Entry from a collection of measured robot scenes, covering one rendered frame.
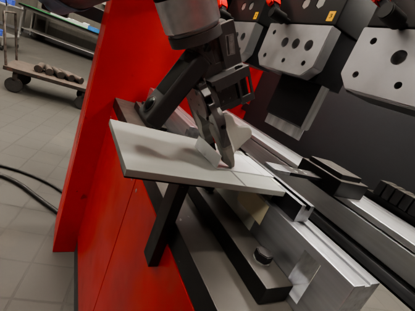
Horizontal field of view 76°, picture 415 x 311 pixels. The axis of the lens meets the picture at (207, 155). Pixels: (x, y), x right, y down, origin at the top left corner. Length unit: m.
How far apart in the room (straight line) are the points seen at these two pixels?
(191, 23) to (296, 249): 0.33
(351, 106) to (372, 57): 0.67
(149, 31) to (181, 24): 0.90
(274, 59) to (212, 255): 0.35
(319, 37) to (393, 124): 0.56
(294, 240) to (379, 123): 0.64
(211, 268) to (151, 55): 1.00
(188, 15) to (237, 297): 0.36
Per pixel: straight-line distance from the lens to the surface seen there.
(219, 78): 0.37
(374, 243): 0.65
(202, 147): 0.46
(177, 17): 0.35
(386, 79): 0.38
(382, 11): 0.37
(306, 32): 0.49
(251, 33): 0.61
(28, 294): 1.49
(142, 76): 1.26
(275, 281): 0.42
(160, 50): 1.26
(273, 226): 0.46
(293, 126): 0.49
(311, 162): 0.68
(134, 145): 0.39
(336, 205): 0.69
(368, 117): 1.01
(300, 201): 0.45
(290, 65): 0.48
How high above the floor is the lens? 1.14
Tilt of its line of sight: 17 degrees down
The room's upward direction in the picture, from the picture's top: 22 degrees clockwise
